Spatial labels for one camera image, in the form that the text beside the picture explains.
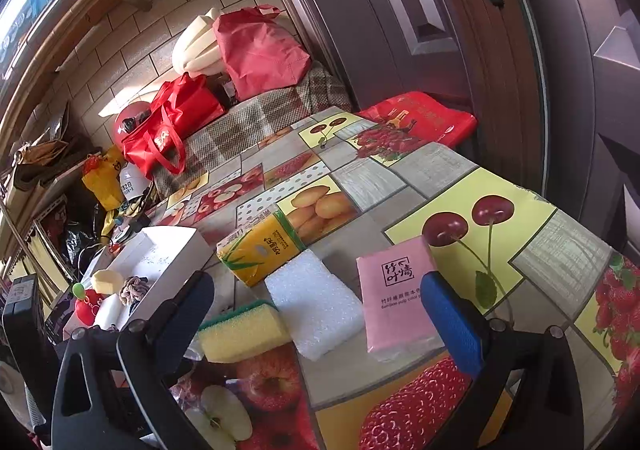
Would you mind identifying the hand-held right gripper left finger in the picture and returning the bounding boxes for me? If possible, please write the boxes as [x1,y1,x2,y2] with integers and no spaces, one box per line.
[51,270,216,450]

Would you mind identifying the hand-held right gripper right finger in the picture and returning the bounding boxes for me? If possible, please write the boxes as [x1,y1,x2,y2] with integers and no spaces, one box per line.
[420,271,586,450]

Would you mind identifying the yellow sponge green top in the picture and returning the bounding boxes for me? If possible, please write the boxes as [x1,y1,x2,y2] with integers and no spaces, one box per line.
[197,299,292,364]

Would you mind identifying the pink tissue pack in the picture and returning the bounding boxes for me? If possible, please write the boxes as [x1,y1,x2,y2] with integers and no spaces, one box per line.
[356,236,446,353]

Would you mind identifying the white cardboard box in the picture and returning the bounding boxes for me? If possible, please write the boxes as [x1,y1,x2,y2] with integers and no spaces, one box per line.
[80,226,215,331]

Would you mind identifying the yellow tissue pack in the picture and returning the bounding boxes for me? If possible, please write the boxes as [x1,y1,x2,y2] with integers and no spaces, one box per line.
[216,210,307,287]

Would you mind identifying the white foam block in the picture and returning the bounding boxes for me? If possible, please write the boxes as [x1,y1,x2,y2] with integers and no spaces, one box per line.
[264,248,366,362]

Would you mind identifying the red toy green cap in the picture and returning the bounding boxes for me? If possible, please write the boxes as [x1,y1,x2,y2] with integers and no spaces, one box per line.
[72,282,103,327]

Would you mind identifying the black plastic bag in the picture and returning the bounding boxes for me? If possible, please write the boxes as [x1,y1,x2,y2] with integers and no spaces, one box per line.
[60,225,101,271]

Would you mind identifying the white labelled container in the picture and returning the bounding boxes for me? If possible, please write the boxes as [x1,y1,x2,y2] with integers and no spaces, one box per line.
[119,162,153,203]

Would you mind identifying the fruit print tablecloth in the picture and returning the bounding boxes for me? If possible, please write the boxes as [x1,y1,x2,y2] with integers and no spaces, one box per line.
[145,110,640,450]

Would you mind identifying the yellow plastic bag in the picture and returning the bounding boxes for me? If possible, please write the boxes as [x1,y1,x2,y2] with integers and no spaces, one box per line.
[82,147,126,211]

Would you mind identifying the brown cardboard pieces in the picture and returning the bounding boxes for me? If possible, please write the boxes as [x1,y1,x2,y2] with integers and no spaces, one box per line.
[10,100,71,191]

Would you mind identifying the red tote bag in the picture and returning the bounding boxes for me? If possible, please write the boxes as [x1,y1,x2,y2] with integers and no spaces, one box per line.
[122,72,226,181]

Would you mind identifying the plaid covered bench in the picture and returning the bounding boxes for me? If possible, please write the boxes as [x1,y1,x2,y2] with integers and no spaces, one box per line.
[152,64,353,201]

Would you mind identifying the flat red gift bag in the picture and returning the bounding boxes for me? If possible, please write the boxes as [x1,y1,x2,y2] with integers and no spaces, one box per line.
[357,90,477,151]

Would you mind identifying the cream foam roll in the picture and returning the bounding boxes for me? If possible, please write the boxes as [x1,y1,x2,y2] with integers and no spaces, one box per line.
[171,7,226,78]

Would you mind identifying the red cloth bag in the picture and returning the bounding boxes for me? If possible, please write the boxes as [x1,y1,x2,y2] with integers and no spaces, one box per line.
[212,4,313,101]

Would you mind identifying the grey metal door leaf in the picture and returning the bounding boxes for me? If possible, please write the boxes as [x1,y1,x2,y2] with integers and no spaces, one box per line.
[260,0,501,117]
[500,0,640,261]

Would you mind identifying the brown rope ball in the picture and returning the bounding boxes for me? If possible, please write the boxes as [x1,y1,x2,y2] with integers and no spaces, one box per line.
[120,276,150,305]

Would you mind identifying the brown wooden door frame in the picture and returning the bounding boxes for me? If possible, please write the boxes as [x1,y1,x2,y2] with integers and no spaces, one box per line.
[425,0,556,191]

